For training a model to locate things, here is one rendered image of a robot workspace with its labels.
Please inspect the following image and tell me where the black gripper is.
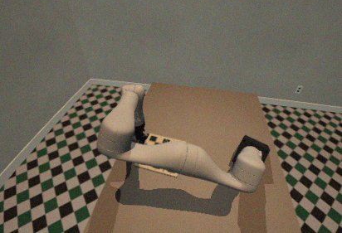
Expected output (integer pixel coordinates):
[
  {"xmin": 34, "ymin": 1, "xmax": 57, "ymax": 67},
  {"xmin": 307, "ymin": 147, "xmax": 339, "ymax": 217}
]
[{"xmin": 134, "ymin": 122, "xmax": 149, "ymax": 144}]

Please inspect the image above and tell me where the chessboard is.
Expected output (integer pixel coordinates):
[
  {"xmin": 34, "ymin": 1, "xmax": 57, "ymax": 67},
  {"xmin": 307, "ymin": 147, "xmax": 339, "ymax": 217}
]
[{"xmin": 134, "ymin": 133, "xmax": 186, "ymax": 177}]

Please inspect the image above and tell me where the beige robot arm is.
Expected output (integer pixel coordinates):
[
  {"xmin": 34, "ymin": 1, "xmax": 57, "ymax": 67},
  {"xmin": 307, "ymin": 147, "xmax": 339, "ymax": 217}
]
[{"xmin": 96, "ymin": 85, "xmax": 266, "ymax": 193}]

